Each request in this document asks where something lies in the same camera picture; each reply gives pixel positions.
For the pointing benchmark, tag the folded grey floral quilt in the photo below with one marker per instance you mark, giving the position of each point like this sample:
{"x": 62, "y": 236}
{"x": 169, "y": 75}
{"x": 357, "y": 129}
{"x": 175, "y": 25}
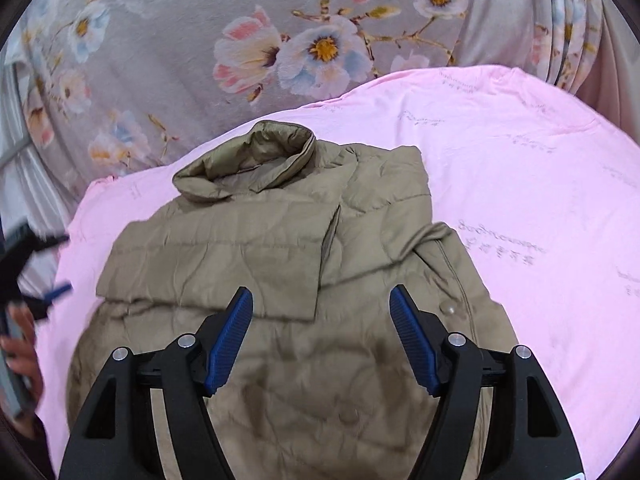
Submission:
{"x": 505, "y": 15}

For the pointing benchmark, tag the pink blanket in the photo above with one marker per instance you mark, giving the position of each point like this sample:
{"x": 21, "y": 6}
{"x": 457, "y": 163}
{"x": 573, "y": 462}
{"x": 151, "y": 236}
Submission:
{"x": 500, "y": 160}

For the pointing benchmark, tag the silver grey cloth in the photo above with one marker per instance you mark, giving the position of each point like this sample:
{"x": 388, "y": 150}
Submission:
{"x": 25, "y": 175}

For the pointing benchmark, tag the khaki padded jacket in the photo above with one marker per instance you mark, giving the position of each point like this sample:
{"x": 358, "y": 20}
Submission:
{"x": 250, "y": 225}

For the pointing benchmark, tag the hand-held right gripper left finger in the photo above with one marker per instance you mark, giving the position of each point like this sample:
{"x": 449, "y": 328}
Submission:
{"x": 234, "y": 327}

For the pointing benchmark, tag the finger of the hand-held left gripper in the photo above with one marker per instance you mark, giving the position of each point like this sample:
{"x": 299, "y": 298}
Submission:
{"x": 55, "y": 292}
{"x": 50, "y": 242}

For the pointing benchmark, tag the grey floral bedsheet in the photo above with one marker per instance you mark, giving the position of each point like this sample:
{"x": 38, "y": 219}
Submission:
{"x": 175, "y": 35}

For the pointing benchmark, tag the person's left hand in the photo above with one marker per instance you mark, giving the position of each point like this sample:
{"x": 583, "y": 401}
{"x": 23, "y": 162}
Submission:
{"x": 25, "y": 360}

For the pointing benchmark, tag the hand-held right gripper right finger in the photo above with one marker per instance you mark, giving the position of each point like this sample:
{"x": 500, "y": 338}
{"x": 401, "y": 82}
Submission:
{"x": 407, "y": 327}

